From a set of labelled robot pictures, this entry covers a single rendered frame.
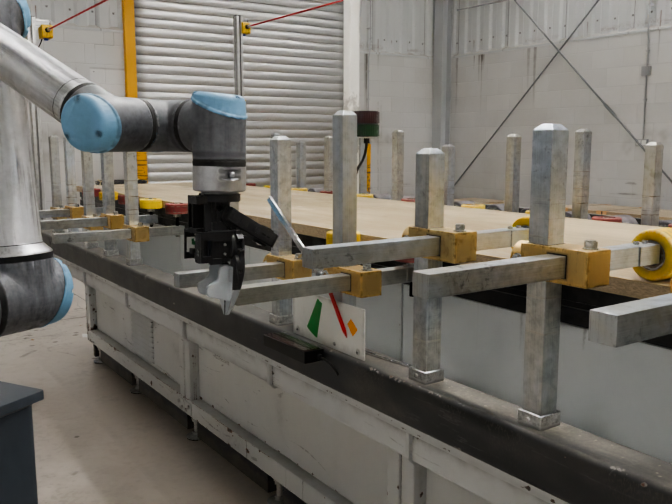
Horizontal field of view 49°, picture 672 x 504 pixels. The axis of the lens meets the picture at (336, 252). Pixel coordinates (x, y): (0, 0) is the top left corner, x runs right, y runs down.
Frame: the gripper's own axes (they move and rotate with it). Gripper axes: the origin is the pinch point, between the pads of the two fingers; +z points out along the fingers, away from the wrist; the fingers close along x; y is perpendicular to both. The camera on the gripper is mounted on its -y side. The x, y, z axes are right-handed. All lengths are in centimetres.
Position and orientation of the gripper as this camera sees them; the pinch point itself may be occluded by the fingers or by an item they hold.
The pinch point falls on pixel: (230, 307)
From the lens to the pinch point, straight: 131.0
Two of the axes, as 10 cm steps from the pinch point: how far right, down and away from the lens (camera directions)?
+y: -8.3, 0.6, -5.6
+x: 5.6, 1.2, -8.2
